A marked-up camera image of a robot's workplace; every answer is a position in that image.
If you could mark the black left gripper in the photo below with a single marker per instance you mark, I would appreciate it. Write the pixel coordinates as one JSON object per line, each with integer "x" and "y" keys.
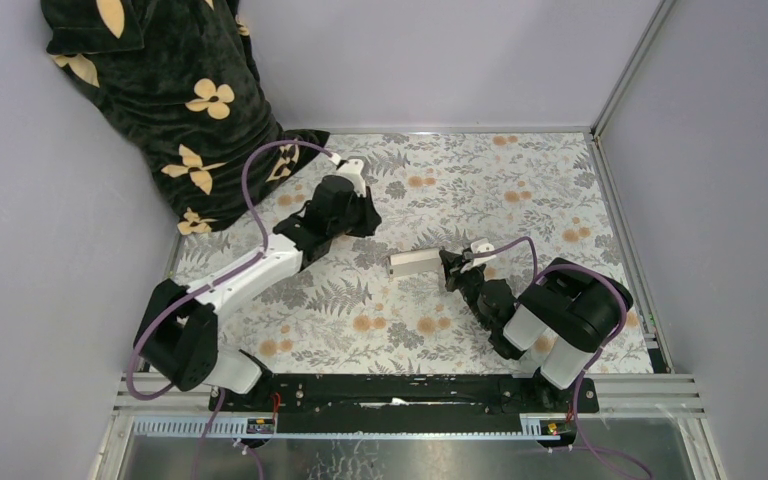
{"x": 370, "y": 219}

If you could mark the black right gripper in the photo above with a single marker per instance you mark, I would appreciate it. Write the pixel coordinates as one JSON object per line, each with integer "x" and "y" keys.
{"x": 452, "y": 269}

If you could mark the white cardboard paper box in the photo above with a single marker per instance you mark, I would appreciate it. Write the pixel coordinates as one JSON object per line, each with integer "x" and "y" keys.
{"x": 414, "y": 262}

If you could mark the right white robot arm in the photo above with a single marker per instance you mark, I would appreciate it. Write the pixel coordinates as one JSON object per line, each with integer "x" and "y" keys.
{"x": 584, "y": 309}

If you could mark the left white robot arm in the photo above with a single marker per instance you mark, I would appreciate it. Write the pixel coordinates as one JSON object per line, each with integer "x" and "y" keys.
{"x": 179, "y": 333}

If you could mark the floral patterned table cloth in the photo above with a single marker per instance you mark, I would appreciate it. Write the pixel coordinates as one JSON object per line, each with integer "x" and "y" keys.
{"x": 379, "y": 304}

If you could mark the black floral plush blanket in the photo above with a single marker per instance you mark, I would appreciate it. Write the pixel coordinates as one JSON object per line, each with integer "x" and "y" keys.
{"x": 178, "y": 79}

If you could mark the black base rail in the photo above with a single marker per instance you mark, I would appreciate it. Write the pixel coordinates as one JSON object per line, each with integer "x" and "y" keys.
{"x": 500, "y": 393}

